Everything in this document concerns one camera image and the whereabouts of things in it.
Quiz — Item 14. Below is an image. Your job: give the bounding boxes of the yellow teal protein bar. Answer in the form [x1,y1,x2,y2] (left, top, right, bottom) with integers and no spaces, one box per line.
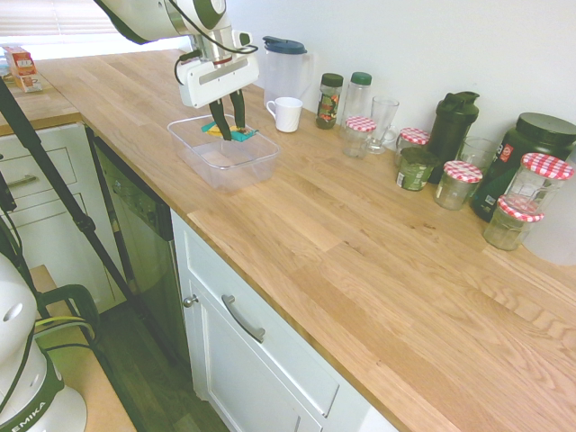
[200,120,261,144]

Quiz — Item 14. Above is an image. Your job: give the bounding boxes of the clear glass tumbler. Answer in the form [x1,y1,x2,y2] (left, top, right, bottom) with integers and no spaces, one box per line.
[458,136,499,190]

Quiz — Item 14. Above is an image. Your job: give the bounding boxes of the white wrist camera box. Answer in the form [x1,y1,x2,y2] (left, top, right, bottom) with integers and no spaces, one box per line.
[230,29,253,54]

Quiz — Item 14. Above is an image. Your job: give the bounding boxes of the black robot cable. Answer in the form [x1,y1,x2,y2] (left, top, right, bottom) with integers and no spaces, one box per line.
[168,0,260,86]

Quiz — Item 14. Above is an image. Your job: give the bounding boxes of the clear plastic rectangular container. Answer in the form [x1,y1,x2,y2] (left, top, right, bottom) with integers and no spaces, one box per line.
[166,114,283,194]

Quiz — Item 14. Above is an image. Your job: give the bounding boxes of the clear bottle green cap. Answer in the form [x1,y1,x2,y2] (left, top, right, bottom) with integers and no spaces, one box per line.
[342,71,374,130]

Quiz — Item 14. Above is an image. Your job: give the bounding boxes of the silver bar drawer handle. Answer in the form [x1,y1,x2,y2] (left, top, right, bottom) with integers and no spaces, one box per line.
[4,175,40,189]

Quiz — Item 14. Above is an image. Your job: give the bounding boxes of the black shaker bottle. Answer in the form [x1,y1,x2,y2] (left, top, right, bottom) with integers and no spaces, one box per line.
[426,91,481,185]

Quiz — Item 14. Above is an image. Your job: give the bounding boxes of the white cabinet drawer with handle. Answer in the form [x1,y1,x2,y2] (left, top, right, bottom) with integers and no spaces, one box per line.
[170,209,401,432]

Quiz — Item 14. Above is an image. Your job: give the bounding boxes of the white window blinds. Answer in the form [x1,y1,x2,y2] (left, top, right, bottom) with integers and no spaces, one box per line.
[0,0,126,60]

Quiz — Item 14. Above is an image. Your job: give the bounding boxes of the white drawer cabinet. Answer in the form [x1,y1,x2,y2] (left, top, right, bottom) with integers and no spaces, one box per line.
[0,121,128,316]

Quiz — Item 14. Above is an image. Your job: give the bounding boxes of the black tripod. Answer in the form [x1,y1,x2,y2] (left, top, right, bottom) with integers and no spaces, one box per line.
[0,76,193,368]

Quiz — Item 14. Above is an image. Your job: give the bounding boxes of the orange white carton box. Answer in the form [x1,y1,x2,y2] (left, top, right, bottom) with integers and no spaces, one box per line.
[8,73,45,95]
[2,44,37,77]

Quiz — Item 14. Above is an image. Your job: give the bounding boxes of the clear pitcher blue lid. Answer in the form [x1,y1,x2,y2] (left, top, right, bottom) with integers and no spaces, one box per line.
[262,35,314,112]

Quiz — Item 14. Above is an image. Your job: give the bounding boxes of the white mug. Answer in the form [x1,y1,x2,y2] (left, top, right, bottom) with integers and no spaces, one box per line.
[265,95,304,133]

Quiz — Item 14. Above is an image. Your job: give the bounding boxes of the glass jar red checkered lid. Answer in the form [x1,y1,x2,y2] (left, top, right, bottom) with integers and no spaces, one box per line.
[394,127,431,167]
[481,196,545,251]
[434,160,483,212]
[501,151,575,213]
[342,115,377,159]

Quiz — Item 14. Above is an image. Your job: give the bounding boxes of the yellow grey cable bundle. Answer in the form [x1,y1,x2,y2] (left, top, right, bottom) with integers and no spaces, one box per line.
[29,316,98,343]

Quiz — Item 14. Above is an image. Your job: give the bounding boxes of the silver drawer pull handle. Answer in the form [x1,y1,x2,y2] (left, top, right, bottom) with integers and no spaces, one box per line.
[220,294,266,344]

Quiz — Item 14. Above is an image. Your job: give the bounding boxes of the spice jar dark lid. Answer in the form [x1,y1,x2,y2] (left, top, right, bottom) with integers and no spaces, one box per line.
[316,72,345,131]

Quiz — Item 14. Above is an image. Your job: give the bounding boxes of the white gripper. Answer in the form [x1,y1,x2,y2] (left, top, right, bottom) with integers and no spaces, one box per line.
[177,53,261,143]

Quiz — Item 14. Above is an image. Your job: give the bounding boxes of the large black protein tub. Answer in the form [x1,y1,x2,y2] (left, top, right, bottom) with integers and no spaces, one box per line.
[470,112,576,222]

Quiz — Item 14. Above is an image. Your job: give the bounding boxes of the black dishwasher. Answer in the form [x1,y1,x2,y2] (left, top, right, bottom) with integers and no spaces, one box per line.
[87,128,190,365]

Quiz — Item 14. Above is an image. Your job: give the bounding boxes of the tall clear glass mug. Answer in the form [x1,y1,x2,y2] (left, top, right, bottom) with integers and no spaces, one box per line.
[366,95,401,156]

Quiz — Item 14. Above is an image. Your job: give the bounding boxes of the green pesto jar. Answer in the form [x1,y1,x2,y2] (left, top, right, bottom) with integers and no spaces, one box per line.
[395,147,441,193]

